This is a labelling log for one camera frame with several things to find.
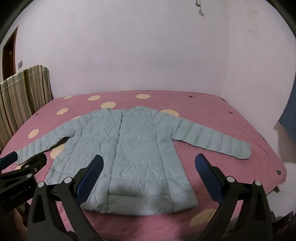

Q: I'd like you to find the striped padded headboard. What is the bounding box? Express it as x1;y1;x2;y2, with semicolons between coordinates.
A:
0;64;54;151

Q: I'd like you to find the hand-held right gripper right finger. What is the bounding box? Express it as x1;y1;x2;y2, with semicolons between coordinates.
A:
195;153;274;241

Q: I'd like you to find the pink polka dot bed sheet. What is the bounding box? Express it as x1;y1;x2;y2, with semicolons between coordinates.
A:
0;90;288;241

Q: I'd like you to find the light blue puffer jacket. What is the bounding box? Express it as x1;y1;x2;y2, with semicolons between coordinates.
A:
16;105;252;215

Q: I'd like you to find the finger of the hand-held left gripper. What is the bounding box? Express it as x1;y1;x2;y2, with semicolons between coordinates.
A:
0;151;19;173
14;153;48;178

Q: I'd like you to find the dark blue cloth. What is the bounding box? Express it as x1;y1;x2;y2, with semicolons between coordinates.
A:
278;91;296;140

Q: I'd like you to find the brown wooden door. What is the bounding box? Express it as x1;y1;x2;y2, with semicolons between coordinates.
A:
2;26;18;82

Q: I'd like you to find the person's left forearm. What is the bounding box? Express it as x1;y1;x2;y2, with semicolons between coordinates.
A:
13;204;28;241

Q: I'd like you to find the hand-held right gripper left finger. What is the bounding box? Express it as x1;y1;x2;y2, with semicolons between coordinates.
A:
27;154;104;241

